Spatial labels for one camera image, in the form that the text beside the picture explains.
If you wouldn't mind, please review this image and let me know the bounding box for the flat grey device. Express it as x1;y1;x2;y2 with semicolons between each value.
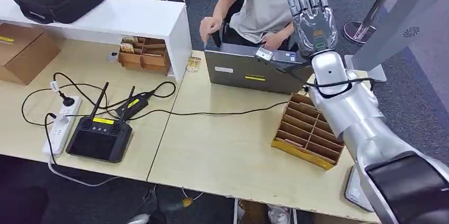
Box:
344;166;375;213

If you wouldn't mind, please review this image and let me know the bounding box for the black laptop power cable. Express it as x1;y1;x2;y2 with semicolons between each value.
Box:
128;101;290;122

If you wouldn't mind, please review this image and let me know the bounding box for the short black plugged cable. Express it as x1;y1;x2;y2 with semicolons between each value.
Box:
43;112;59;166

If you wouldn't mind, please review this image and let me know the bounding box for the long looped black cable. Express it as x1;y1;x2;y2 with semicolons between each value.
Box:
20;87;110;127

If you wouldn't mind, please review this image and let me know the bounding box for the brown cardboard box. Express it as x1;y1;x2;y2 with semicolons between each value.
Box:
0;22;61;87

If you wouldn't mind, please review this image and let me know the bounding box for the person's right hand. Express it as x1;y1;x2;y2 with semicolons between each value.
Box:
199;16;224;44

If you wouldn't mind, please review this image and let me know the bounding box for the black office chair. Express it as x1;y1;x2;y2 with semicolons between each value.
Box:
212;0;247;47

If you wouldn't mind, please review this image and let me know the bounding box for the chrome stanchion post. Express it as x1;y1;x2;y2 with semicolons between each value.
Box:
343;0;407;46

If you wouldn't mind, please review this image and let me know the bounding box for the wooden slotted card box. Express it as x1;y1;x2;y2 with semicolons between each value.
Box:
271;92;346;172

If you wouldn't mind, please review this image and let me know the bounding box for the small wooden compartment box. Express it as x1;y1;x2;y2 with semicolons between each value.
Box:
117;36;172;76

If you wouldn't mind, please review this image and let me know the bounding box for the thick white power strip cable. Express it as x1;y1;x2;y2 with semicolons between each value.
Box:
47;155;121;187

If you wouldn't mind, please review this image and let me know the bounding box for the white power strip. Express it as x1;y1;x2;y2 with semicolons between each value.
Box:
41;95;84;157

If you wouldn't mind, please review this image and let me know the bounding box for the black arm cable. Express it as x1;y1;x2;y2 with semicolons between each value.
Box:
304;77;376;99

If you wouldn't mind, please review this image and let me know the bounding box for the small stack of cards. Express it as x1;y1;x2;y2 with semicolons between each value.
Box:
185;56;202;73

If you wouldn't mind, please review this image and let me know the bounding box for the black remote controller with antennas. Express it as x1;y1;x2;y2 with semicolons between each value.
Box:
65;82;136;164

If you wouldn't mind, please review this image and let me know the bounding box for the person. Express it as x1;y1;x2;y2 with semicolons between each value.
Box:
199;0;333;51

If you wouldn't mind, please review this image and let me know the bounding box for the grey laptop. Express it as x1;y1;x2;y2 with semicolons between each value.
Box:
203;38;316;95

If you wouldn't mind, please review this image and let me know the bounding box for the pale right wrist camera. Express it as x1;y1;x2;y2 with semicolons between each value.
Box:
255;47;275;62

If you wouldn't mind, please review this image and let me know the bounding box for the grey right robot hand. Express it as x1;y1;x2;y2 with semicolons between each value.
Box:
285;0;339;59

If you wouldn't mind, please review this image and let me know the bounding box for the black power adapter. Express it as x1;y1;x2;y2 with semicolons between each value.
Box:
114;90;155;122

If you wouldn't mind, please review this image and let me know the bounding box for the person's left hand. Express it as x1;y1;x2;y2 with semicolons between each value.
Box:
261;32;288;51

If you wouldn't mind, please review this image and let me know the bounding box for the white desk shelf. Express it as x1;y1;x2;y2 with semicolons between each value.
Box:
0;0;193;83

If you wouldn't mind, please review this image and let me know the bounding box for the black adapter mains cable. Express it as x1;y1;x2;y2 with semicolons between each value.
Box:
52;71;177;111

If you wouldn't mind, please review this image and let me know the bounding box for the black mains plug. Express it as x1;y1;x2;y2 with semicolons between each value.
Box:
57;90;76;107

